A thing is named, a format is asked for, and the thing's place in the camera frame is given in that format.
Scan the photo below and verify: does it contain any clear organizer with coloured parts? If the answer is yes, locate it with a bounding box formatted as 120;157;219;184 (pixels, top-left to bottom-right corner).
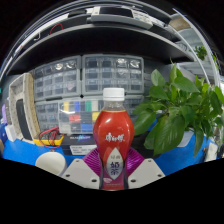
58;99;103;135

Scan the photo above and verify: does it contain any yellow multimeter with red leads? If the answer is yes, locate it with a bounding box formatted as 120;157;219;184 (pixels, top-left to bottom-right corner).
33;126;65;149

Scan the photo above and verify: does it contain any red drink bottle white cap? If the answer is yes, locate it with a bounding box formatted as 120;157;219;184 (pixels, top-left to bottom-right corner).
92;87;136;191

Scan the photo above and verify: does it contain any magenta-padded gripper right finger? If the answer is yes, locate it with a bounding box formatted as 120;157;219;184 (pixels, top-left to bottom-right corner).
124;148;166;190

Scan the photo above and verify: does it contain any green potted plant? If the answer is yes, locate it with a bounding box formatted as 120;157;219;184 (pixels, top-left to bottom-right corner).
132;59;224;158

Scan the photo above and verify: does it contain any black workbench shelf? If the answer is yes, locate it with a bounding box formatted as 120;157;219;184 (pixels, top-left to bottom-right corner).
6;22;196;76

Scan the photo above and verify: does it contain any white cup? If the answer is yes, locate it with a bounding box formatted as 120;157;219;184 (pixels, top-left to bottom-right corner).
35;150;68;177

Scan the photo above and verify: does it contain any black box with white label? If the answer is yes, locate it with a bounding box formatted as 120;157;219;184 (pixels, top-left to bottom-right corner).
60;133;98;156

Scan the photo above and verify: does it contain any black rectangular case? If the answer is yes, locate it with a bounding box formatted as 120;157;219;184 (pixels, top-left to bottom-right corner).
15;98;34;141

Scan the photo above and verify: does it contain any white shelf unit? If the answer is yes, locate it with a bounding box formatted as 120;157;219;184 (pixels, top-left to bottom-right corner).
168;8;224;101

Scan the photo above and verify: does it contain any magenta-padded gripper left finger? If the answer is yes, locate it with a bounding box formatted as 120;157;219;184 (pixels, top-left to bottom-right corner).
61;148;102;190

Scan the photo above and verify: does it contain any white power adapter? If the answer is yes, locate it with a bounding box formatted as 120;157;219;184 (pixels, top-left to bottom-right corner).
204;141;219;163

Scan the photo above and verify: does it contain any plain black box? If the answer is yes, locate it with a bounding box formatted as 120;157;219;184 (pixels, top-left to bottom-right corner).
129;133;161;159

